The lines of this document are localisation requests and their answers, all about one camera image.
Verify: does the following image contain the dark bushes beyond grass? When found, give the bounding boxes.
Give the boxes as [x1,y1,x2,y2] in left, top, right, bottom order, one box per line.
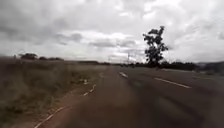
[13,52,65,62]

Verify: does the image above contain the white painted edge line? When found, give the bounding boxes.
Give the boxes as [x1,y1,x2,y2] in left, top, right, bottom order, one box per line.
[33,83,98,128]

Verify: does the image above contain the utility pole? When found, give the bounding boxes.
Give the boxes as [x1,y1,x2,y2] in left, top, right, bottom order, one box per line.
[126,52,131,66]

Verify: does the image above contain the dark grey asphalt road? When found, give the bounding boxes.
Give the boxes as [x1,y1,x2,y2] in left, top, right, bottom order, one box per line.
[39,64,224,128]

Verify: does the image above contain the tall dark tree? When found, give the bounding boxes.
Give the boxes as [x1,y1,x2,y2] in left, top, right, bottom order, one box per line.
[142,25,170,68]

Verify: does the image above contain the dry tall grass verge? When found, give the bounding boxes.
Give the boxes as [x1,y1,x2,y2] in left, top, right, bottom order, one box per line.
[0,57,105,128]

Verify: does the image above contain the white dashed centre line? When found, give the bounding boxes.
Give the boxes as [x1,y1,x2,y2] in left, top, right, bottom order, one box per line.
[118,71,193,90]

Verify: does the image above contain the dark distant tree line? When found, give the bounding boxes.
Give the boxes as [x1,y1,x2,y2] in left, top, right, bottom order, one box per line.
[99,60,224,75]

